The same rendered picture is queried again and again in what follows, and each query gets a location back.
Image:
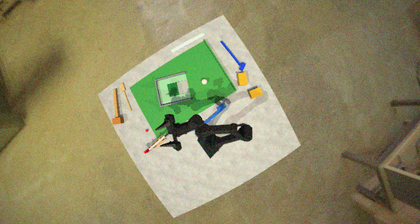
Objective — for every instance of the green putting mat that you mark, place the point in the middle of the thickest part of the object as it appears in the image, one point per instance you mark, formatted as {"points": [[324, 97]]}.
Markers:
{"points": [[198, 63]]}

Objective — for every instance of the tan wooden spoon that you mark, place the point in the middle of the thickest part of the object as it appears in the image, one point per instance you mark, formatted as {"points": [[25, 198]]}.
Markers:
{"points": [[121, 86]]}

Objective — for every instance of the red putter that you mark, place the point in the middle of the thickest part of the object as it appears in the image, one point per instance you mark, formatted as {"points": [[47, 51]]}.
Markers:
{"points": [[149, 149]]}

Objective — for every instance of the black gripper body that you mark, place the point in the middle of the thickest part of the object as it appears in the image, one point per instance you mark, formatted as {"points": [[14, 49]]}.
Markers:
{"points": [[177, 130]]}

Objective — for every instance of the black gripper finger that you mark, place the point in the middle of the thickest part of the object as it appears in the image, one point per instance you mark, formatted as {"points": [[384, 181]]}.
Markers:
{"points": [[164, 124], [169, 144]]}

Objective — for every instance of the yellow block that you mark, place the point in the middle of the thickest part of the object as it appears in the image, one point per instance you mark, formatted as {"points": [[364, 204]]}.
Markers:
{"points": [[255, 93], [242, 80]]}

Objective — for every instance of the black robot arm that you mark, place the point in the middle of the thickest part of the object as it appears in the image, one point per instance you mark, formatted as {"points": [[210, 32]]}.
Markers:
{"points": [[245, 132]]}

